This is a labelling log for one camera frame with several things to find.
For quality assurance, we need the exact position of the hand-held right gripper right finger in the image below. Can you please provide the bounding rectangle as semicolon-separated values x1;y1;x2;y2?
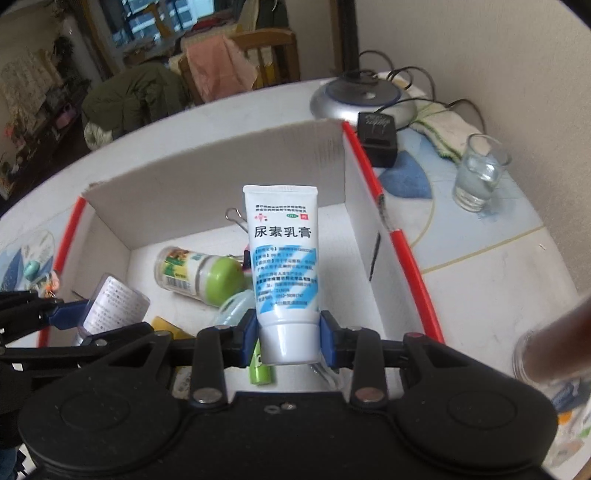
320;310;509;409

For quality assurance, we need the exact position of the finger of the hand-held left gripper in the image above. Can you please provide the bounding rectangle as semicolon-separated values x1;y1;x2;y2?
0;322;155;366
0;290;92;334

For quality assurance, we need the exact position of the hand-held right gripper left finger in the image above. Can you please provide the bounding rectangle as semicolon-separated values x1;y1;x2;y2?
78;316;260;408

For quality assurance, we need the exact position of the silver spray bottle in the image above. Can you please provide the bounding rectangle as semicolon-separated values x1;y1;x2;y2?
76;274;151;345

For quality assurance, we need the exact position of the green lip balm stick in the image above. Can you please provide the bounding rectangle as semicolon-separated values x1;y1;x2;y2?
249;339;278;387

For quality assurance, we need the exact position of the yellow small carton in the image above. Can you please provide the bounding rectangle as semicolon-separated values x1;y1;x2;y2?
151;316;197;341

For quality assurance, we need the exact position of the white cream tube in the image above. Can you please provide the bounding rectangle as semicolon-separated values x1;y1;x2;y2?
242;185;322;365

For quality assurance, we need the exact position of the red cardboard box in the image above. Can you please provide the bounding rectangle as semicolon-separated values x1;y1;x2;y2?
39;117;447;370

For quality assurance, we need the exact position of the green-capped jar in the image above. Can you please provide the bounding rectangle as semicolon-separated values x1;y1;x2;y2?
156;246;247;306

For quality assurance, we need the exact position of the floral cushion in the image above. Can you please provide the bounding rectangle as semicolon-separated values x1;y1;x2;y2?
84;121;116;151

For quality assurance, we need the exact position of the dark wooden cabinet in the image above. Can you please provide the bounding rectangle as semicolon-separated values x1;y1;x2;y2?
0;88;88;176

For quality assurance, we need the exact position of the black power adapter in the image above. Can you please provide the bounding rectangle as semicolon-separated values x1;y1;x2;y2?
356;111;399;168

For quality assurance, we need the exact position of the green jacket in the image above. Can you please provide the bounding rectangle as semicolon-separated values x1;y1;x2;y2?
82;61;189;139

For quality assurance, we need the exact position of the glass of water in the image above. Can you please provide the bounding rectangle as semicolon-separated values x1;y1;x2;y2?
452;134;513;213

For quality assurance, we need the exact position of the brown bottle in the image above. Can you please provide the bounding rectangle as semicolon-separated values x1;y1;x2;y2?
512;293;591;385

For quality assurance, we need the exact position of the silver lamp base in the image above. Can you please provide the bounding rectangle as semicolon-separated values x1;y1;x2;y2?
309;0;419;129

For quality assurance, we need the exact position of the white knitted towel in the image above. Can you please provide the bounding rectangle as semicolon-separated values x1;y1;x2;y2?
409;98;491;163

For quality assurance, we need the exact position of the pink cloth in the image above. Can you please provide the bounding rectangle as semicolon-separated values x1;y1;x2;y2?
185;34;258;104

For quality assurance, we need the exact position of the wooden chair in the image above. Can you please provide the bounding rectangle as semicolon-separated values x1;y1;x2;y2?
178;28;300;107

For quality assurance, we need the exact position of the pink-haired doll keychain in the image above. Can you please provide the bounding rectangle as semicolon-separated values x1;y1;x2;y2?
44;270;64;299

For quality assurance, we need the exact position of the black cable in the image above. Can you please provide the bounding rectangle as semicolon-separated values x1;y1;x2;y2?
358;50;489;136

